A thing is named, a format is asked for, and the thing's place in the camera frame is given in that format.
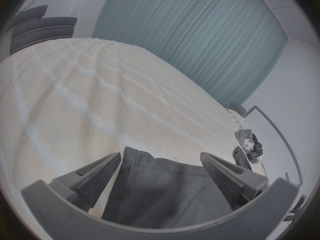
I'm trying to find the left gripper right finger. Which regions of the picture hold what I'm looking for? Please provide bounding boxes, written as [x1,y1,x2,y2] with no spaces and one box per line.
[200,152,270,211]

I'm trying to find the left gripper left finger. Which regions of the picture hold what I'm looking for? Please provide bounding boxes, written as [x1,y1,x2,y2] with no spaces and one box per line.
[51,152,122,212]

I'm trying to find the black polo shirt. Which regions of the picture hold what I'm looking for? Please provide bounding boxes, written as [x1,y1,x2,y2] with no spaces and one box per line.
[101,146,253,230]

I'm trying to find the pile of clothes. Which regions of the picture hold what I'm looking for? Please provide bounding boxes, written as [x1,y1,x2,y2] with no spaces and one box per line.
[234,128,264,164]

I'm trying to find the bed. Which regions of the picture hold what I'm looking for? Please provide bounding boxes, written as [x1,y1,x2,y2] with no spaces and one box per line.
[0,37,300,218]

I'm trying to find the white printed pillow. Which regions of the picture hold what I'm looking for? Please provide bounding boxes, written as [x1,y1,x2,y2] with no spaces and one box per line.
[226,109,249,129]

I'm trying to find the blue-green curtain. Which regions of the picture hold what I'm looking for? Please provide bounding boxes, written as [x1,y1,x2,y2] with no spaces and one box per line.
[164,0,288,106]
[92,0,224,59]

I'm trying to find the black chest of drawers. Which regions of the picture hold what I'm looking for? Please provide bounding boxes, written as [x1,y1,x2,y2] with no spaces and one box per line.
[9,5,77,55]

